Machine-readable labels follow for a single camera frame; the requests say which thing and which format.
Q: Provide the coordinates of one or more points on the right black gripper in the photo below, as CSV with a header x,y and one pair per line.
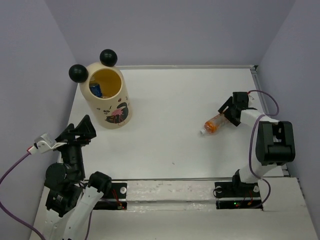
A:
x,y
228,103

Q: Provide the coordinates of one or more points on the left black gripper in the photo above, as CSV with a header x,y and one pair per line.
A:
x,y
86,128

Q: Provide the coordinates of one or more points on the long orange capped bottle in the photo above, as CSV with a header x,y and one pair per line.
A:
x,y
214,124

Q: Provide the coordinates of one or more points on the clear bottle blue label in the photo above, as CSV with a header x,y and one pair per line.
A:
x,y
96,90

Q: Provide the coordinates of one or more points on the small orange juice bottle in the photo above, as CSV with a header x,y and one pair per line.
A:
x,y
106,96

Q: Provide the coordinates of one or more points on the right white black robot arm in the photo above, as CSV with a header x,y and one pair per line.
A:
x,y
271,141

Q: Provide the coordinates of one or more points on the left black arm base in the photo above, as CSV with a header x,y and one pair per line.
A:
x,y
115,199

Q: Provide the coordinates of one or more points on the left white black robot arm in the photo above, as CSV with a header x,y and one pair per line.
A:
x,y
68,204

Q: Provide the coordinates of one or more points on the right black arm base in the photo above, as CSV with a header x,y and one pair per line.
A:
x,y
231,197

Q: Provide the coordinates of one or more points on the cream panda-ear waste bin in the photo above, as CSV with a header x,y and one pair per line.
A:
x,y
110,113

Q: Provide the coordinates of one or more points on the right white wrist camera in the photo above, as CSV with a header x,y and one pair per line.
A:
x,y
251,98

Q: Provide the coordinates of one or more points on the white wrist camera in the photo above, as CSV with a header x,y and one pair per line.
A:
x,y
251,98
44,143

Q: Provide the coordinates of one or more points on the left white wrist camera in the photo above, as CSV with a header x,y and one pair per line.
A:
x,y
44,143

